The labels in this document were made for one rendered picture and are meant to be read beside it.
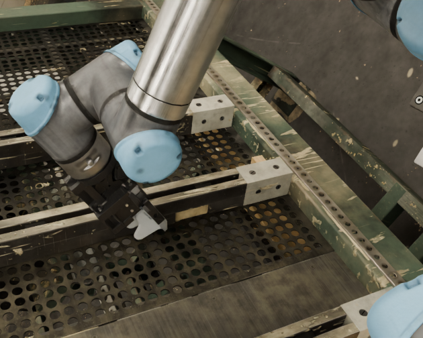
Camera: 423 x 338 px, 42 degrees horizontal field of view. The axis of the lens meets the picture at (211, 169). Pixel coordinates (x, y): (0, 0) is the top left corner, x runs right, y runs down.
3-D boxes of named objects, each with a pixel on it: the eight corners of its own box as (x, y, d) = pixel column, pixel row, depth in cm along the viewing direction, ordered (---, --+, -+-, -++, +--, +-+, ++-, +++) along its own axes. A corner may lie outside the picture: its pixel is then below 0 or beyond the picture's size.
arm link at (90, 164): (85, 117, 84) (106, 140, 78) (102, 136, 87) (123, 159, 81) (47, 149, 83) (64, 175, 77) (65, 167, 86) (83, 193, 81)
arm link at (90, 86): (176, 106, 75) (109, 151, 75) (149, 63, 82) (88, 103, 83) (150, 68, 69) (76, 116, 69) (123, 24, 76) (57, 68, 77)
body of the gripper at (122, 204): (101, 213, 94) (58, 172, 86) (139, 180, 95) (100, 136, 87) (118, 238, 89) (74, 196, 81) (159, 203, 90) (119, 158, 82)
